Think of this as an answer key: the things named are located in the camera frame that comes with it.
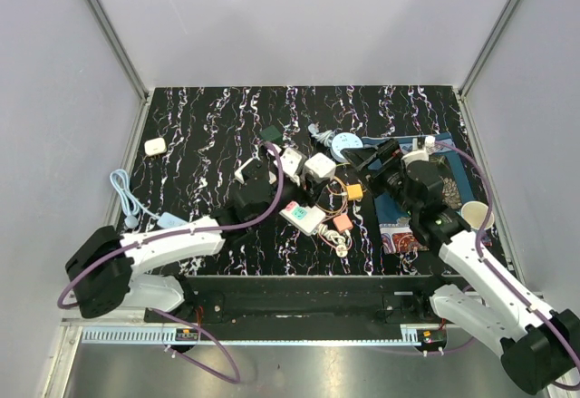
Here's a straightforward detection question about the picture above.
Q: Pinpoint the white power strip cord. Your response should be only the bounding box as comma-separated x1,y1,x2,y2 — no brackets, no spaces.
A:
316,223,353,257

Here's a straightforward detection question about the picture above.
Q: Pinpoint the light blue coiled cord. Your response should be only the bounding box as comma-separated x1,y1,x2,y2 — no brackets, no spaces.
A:
306,123,336,146

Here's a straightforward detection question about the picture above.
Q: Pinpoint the pink USB charger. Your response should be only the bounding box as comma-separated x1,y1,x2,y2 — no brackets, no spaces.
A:
333,213,353,234

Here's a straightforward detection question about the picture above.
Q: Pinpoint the aluminium frame post right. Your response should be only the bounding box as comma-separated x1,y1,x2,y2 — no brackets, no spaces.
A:
458,0,523,98

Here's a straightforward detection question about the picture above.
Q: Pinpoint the white paper cup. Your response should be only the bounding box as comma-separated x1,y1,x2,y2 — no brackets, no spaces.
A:
459,200,489,231

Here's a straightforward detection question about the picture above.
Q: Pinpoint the yellow charging cable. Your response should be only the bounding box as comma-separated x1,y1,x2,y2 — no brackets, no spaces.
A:
312,161,363,216

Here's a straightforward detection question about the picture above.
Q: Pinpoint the aluminium frame post left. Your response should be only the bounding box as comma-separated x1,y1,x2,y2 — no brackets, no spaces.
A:
84,0,149,101

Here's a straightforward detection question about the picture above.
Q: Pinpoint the white multicolour power strip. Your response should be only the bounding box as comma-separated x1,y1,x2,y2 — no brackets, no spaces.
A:
279,201,326,236

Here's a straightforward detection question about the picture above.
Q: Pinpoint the light blue cable loop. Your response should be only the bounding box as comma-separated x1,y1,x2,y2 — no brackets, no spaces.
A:
109,168,160,229

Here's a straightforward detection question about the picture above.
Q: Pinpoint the white wall charger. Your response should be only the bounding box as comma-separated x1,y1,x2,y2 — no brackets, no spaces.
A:
143,137,167,158

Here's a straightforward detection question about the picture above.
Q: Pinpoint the dark floral square plate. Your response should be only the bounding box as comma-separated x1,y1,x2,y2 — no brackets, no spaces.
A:
430,154,463,210

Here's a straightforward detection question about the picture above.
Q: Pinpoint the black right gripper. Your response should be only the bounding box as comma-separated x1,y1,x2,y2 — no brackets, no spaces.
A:
342,137,419,218

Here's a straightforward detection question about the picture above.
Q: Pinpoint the light blue power strip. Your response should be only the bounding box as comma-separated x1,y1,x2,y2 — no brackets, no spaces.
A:
157,212,187,229

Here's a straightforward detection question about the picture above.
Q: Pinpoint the blue patterned placemat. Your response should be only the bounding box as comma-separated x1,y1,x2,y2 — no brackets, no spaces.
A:
356,137,470,253

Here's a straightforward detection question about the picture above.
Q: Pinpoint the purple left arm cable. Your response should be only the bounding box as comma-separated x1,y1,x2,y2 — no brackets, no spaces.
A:
57,140,286,385

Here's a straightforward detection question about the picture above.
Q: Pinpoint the round light blue socket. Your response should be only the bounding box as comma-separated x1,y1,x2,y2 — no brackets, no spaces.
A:
330,132,363,163

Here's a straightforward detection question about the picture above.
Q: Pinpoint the pink charging cable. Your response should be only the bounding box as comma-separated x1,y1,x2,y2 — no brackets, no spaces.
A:
312,180,354,249

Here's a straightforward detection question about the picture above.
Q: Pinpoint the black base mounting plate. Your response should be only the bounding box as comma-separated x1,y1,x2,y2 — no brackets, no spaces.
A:
144,275,468,326

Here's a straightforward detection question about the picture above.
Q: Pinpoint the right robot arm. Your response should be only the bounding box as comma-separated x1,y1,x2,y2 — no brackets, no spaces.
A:
354,136,579,394

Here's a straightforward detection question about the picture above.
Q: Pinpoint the white cube socket adapter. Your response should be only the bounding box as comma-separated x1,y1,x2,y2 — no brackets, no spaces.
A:
303,152,336,183

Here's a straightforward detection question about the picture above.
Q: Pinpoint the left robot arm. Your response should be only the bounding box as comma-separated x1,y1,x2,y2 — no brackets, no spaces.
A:
57,143,362,322

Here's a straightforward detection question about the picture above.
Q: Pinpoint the green cube socket adapter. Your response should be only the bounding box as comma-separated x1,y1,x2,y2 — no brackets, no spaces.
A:
259,125,284,145

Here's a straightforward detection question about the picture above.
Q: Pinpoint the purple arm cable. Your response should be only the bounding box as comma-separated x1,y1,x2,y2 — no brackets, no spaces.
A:
57,140,286,385
375,140,580,393

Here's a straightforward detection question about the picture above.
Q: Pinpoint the yellow USB charger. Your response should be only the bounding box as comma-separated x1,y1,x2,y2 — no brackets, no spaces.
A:
343,183,364,201

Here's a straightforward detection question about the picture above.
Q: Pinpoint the aluminium frame post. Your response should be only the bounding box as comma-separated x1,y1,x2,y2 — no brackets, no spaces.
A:
84,0,149,101
458,0,523,98

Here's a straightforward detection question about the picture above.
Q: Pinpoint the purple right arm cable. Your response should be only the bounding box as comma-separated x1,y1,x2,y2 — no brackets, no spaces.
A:
375,140,580,393

